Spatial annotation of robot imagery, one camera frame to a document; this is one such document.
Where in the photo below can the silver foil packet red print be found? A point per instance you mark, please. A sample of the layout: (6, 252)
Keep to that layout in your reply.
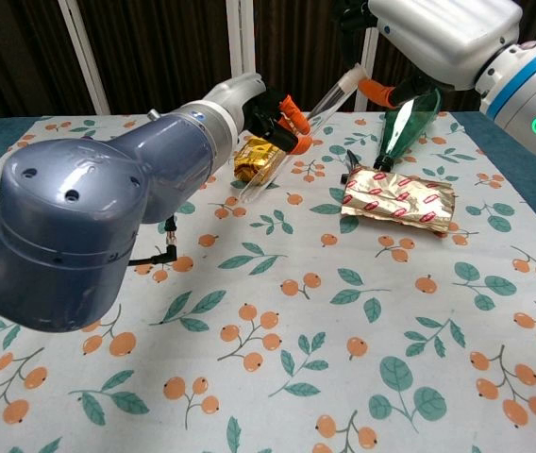
(395, 200)

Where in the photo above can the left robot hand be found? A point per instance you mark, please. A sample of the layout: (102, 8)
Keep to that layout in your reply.
(235, 92)

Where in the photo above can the gold snack packet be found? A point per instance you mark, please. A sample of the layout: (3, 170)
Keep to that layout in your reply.
(254, 160)

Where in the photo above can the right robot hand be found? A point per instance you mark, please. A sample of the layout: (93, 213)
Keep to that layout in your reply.
(447, 38)

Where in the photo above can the green plastic bottle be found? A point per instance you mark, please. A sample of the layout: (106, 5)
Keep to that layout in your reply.
(407, 127)

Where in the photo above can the white partition frame post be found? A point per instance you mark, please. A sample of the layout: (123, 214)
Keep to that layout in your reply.
(240, 38)
(367, 66)
(84, 52)

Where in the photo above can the clear plastic tube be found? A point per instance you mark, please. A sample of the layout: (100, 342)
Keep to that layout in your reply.
(329, 101)

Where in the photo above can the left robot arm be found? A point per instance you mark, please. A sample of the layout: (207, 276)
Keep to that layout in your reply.
(84, 212)

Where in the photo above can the floral patterned tablecloth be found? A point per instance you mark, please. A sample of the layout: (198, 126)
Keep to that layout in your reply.
(296, 302)

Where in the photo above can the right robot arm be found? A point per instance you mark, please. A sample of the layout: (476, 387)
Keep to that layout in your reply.
(532, 94)

